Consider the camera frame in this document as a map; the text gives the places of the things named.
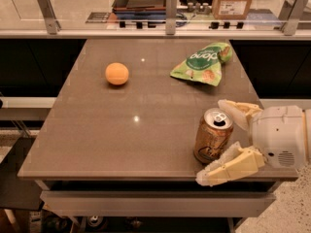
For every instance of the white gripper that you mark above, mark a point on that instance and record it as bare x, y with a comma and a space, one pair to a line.
278, 134

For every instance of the metal railing post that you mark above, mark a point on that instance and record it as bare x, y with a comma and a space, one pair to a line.
290, 16
170, 22
51, 22

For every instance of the orange soda can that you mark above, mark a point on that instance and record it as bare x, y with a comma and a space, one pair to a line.
214, 130

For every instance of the dark open tray box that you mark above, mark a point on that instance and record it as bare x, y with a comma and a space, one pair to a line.
141, 0

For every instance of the orange fruit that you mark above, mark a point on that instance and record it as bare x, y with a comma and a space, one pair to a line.
116, 73

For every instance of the green snack bag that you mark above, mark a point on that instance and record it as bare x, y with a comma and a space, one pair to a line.
205, 65

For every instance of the middle metal railing post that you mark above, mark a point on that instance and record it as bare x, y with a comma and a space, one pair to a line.
170, 22

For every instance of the grey table drawer front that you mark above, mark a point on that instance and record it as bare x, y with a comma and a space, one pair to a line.
157, 203

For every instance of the right metal railing post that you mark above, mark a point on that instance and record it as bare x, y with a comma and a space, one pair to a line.
290, 16

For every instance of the cardboard box with label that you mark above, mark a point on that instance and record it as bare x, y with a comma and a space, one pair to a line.
230, 9

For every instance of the left metal railing post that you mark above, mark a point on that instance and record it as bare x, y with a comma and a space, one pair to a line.
51, 22

